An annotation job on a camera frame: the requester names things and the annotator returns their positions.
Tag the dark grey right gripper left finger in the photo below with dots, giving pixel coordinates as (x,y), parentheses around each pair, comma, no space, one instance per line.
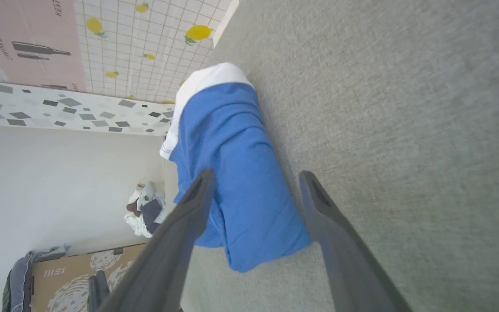
(167,255)

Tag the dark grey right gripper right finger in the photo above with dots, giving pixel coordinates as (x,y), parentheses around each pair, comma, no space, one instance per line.
(345,260)

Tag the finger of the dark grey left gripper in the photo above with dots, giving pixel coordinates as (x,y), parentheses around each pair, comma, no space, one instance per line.
(92,294)
(103,286)

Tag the blue garment with white collar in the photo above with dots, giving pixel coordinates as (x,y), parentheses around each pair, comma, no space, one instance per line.
(236,173)

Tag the grey blue garment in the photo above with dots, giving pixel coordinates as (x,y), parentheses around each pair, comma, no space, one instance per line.
(17,281)

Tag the brown printed cardboard box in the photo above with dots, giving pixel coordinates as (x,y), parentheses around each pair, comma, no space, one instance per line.
(76,277)

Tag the pile of mixed clothes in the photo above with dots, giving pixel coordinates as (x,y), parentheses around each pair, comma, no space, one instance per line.
(145,210)

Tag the grey terrazzo pattern panel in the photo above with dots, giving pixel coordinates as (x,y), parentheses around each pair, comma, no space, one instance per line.
(59,110)

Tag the pink and lemon wallpaper panel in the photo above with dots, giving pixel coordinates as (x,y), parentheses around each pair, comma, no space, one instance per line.
(115,47)

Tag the white flat sheet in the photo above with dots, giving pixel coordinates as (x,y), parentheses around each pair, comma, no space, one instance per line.
(225,22)

